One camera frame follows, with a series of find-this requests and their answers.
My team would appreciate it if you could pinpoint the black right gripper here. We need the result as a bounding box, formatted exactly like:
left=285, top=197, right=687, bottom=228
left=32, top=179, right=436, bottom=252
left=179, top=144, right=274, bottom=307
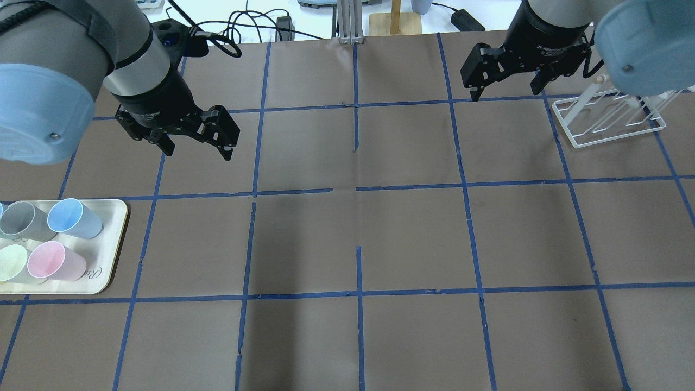
left=460, top=3, right=590, bottom=102

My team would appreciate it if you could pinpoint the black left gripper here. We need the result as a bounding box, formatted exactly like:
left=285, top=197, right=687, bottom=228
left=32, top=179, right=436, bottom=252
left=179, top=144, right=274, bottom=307
left=115, top=68, right=241, bottom=161

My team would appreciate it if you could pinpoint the light blue plastic cup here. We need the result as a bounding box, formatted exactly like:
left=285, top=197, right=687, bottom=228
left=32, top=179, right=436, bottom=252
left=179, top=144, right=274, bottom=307
left=47, top=198, right=103, bottom=239

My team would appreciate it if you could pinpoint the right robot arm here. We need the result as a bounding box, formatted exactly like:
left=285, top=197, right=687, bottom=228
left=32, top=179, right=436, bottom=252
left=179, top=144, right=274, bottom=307
left=460, top=1, right=694, bottom=101

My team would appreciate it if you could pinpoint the blue cup on desk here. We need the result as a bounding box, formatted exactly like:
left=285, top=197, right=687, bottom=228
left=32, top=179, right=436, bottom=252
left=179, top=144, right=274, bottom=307
left=410, top=0, right=433, bottom=16

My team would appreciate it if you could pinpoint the pink plastic cup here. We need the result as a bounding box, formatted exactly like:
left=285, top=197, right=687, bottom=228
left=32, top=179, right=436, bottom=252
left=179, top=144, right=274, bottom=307
left=27, top=241, right=87, bottom=281

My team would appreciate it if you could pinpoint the grey plastic cup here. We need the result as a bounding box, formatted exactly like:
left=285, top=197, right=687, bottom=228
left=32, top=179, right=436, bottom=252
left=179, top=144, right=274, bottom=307
left=1, top=201, right=57, bottom=242

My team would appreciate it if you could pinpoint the pale green plastic cup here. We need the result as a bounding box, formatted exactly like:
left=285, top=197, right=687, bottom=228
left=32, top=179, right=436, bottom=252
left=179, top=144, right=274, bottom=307
left=1, top=244, right=45, bottom=285

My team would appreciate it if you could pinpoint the black power adapter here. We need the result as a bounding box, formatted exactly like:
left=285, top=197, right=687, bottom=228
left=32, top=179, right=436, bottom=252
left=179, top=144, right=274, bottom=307
left=450, top=9, right=486, bottom=32

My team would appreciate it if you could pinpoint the wooden mug tree stand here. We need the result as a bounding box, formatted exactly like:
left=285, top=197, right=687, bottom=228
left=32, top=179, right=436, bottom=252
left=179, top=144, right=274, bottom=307
left=367, top=1, right=422, bottom=36

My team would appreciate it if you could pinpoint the cream plastic tray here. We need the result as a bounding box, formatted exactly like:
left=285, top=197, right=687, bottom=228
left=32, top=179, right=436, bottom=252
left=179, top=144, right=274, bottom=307
left=1, top=199, right=129, bottom=295

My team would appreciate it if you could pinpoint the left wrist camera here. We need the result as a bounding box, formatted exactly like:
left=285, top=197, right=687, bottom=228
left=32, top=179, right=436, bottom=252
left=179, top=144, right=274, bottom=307
left=151, top=19, right=210, bottom=64

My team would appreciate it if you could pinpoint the white wire cup rack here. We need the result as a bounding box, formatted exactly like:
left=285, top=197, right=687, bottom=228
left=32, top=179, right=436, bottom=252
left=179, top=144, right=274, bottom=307
left=551, top=74, right=685, bottom=149

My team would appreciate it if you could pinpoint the black cable on table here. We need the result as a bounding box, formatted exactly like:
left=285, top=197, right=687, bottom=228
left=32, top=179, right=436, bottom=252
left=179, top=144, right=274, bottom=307
left=167, top=0, right=340, bottom=58

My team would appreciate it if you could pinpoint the aluminium frame post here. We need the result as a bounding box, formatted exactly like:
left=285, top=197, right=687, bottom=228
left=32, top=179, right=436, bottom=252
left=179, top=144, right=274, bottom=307
left=337, top=0, right=364, bottom=45

